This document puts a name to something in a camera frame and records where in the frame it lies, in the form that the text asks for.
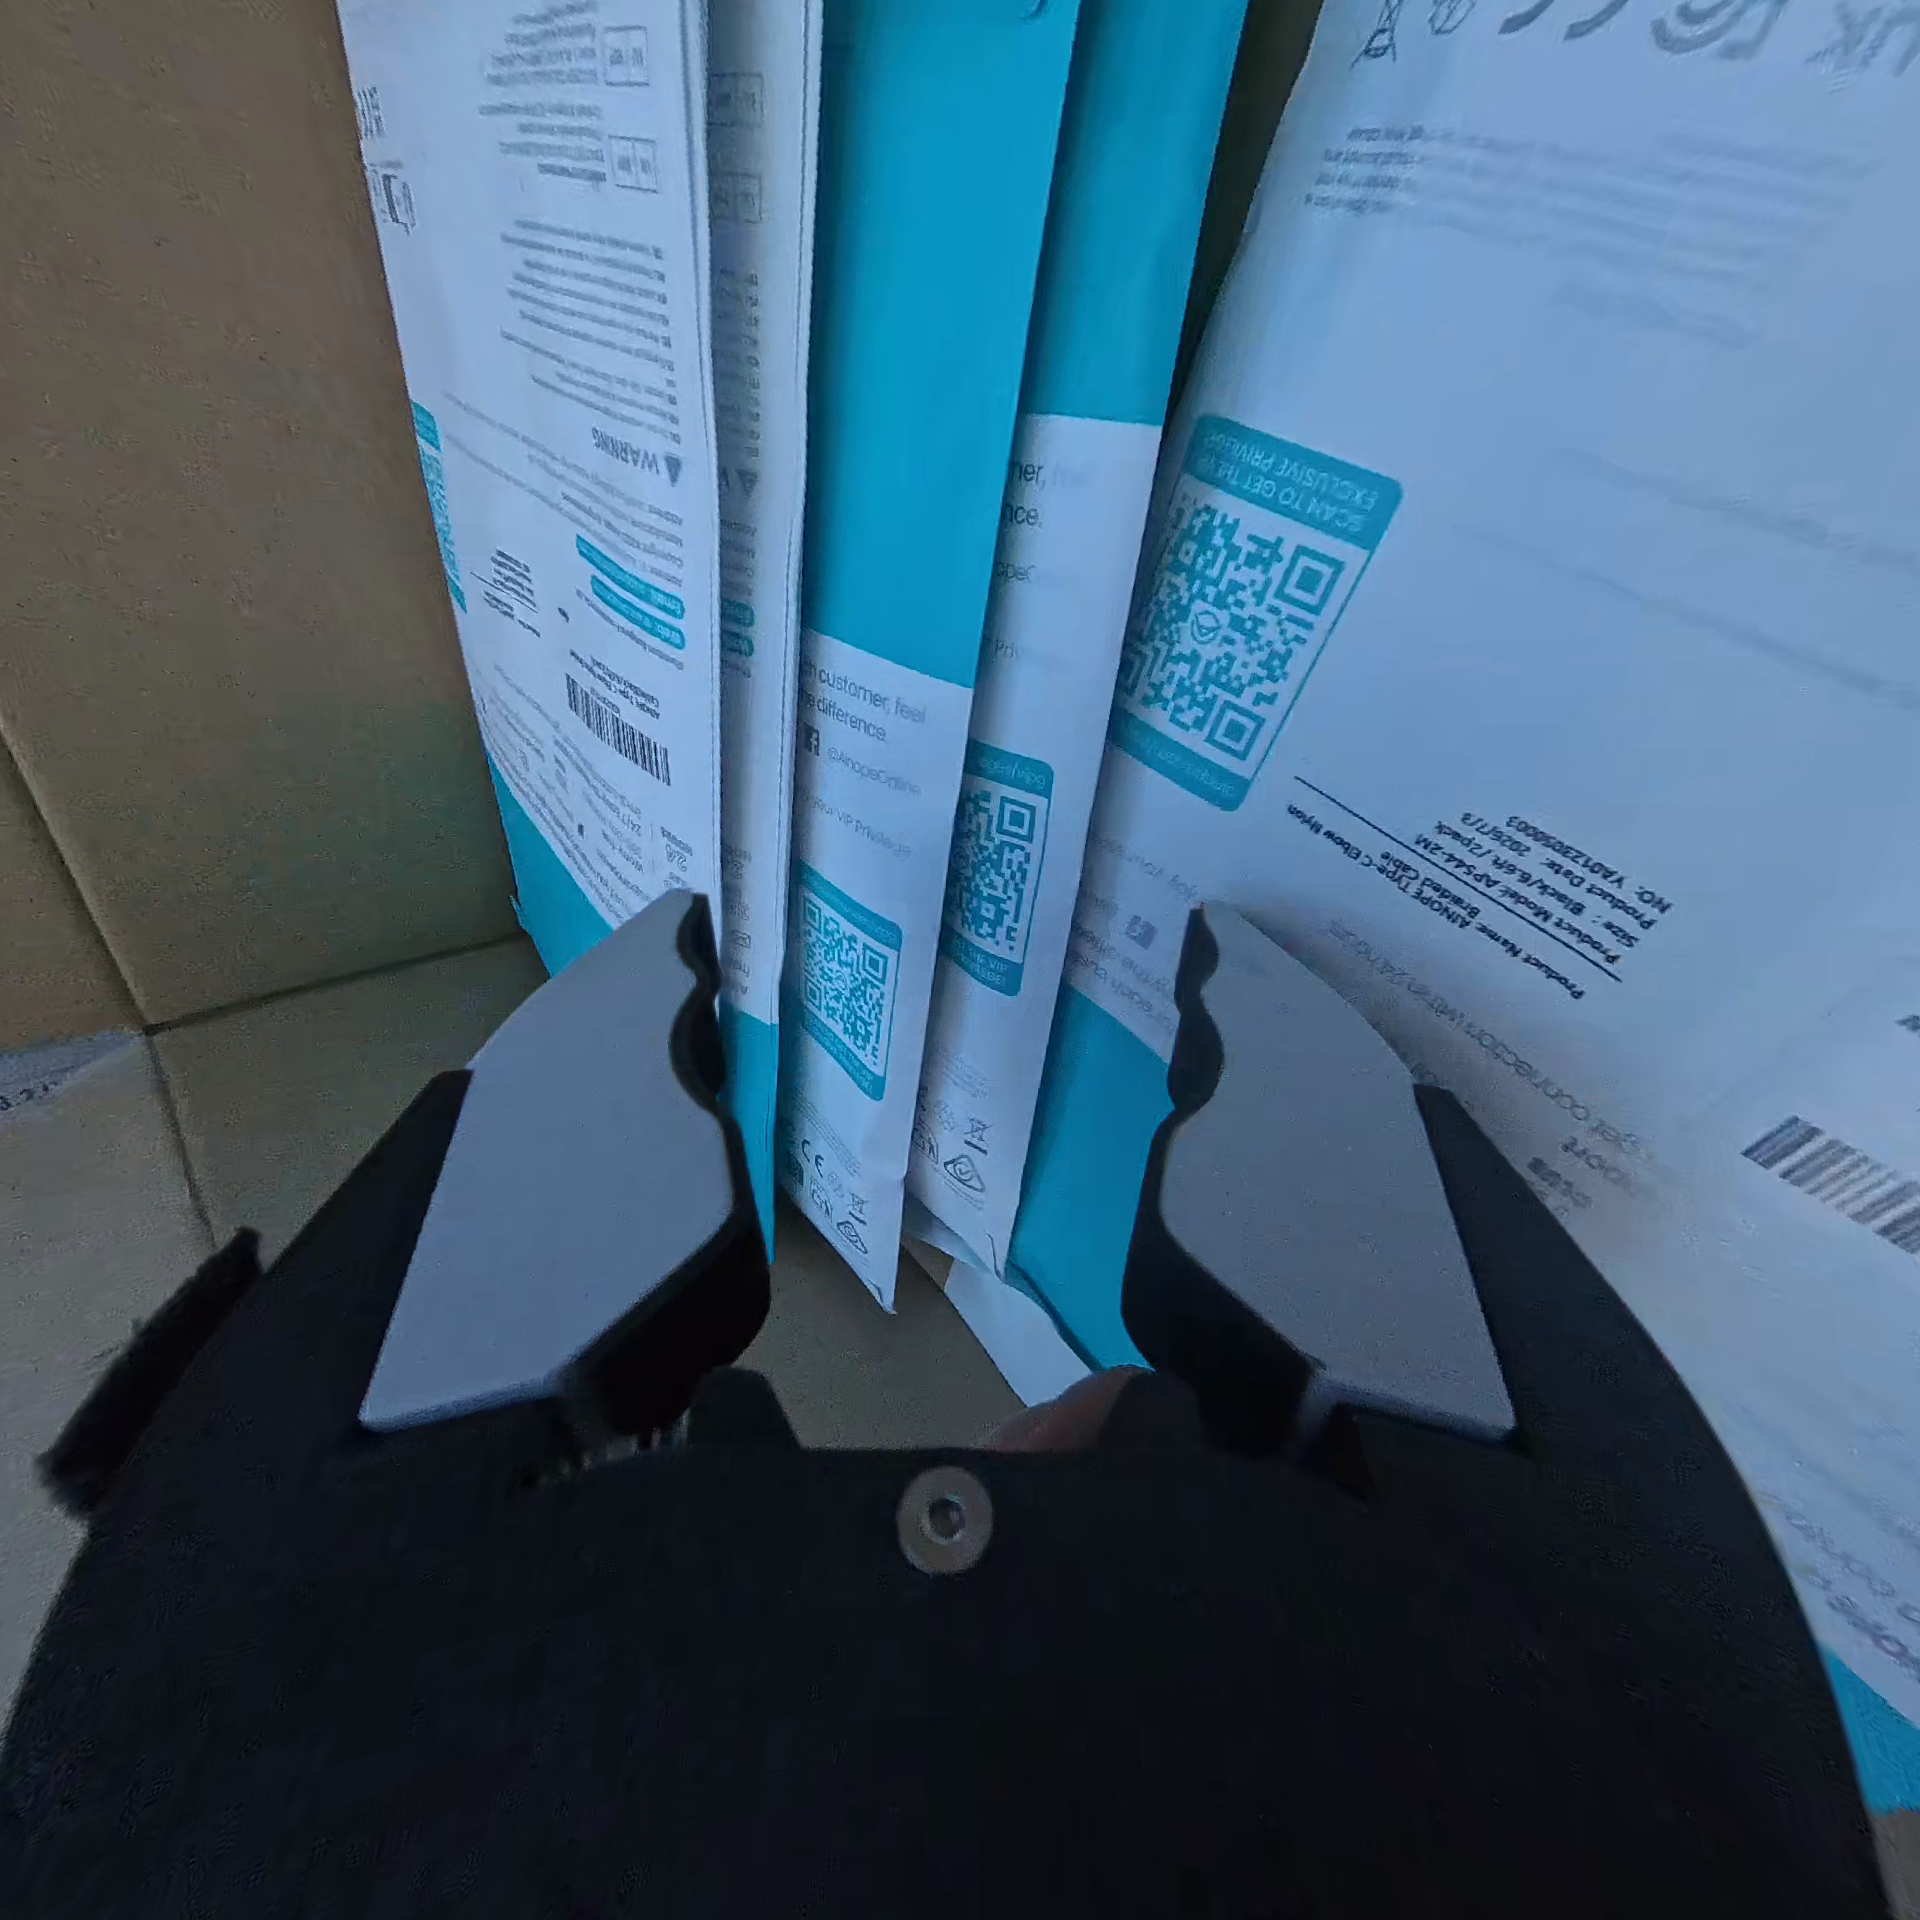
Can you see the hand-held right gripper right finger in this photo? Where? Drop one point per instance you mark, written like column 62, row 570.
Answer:
column 1320, row 1201

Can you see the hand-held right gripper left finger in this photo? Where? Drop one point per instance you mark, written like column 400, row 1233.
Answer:
column 570, row 1185

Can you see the large cardboard box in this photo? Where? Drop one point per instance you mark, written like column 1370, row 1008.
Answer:
column 181, row 525

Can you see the stack of teal white packets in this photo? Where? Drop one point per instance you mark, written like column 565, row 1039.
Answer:
column 930, row 375

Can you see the person's right hand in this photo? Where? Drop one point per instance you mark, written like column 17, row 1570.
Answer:
column 1073, row 1411

